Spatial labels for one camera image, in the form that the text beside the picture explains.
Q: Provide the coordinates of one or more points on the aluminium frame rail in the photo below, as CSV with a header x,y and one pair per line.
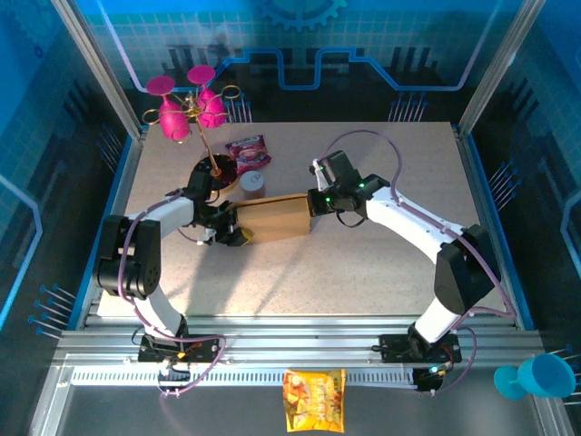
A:
x,y
295,338

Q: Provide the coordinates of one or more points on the yellow chips bag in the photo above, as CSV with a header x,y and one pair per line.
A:
x,y
313,399

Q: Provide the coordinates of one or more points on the small black circuit board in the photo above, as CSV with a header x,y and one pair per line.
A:
x,y
174,371
429,379

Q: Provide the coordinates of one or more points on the purple snack bag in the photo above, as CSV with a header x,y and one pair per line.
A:
x,y
247,150

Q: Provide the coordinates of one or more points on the aluminium frame post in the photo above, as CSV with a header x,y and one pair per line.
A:
x,y
95,68
499,59

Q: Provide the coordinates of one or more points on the pink plastic goblet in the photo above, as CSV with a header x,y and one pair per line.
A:
x,y
174,122
211,111

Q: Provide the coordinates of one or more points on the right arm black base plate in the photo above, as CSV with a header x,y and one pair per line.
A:
x,y
395,349

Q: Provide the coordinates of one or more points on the blue plastic goblet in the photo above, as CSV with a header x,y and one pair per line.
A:
x,y
549,374

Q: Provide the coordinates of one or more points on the gold glass rack stand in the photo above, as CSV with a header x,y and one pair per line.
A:
x,y
224,172

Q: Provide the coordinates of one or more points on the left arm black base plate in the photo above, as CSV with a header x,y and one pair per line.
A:
x,y
209,352

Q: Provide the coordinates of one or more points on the small brown can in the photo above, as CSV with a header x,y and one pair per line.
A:
x,y
252,181

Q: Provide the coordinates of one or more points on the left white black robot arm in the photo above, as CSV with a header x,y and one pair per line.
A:
x,y
131,272

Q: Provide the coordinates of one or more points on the brown cardboard paper box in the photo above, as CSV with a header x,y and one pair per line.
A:
x,y
277,218

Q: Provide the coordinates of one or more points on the blue table side trim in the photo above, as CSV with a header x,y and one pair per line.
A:
x,y
88,277
476,159

